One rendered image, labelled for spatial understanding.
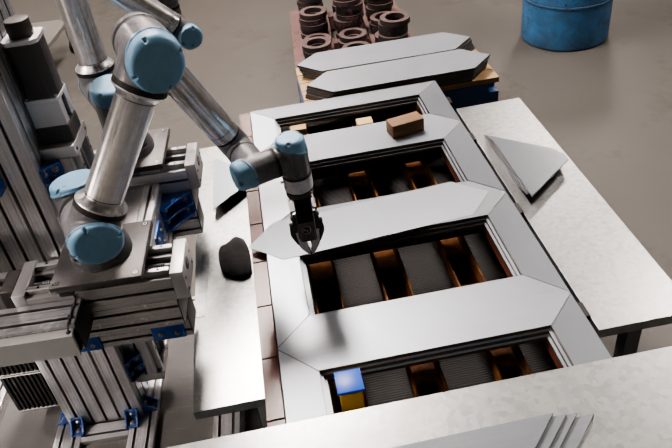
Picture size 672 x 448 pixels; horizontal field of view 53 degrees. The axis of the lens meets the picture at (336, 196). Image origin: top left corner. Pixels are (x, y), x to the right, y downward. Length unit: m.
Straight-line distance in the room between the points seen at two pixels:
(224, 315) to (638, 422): 1.18
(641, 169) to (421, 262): 1.79
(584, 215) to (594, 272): 0.25
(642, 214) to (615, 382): 2.19
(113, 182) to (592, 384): 1.02
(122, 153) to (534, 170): 1.36
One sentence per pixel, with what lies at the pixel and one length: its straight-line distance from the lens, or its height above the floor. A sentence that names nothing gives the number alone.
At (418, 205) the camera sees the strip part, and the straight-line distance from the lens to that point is 2.05.
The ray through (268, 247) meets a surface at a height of 0.85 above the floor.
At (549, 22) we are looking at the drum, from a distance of 4.92.
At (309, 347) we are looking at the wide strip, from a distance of 1.67.
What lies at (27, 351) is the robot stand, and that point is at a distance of 1.81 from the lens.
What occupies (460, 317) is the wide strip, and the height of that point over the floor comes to 0.85.
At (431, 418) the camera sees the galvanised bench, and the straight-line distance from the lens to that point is 1.28.
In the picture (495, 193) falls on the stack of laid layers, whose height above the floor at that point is 0.85.
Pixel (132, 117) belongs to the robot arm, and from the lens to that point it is 1.44.
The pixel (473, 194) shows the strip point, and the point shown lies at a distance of 2.09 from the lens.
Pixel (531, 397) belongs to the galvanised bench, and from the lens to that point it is 1.31.
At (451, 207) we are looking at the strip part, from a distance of 2.04.
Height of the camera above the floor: 2.09
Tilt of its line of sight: 36 degrees down
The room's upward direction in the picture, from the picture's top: 7 degrees counter-clockwise
